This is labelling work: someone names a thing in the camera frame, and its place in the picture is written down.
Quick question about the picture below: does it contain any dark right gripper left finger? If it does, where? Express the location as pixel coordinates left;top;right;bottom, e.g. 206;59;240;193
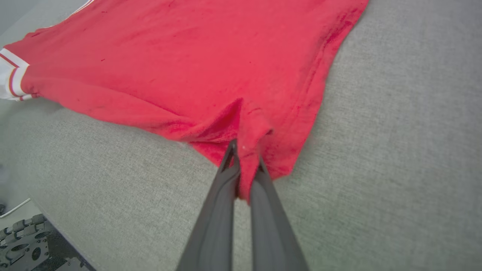
176;139;241;271

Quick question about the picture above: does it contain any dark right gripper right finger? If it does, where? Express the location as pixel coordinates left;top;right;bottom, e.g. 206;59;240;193
250;155;310;271

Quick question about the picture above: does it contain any red garment with white trim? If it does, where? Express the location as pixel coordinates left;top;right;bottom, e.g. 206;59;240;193
0;0;370;204

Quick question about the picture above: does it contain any grey fabric sofa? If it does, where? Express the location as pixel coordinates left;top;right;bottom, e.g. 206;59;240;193
0;0;482;271

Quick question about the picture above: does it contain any thin white cable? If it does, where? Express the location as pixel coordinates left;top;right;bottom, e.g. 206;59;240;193
0;198;31;219

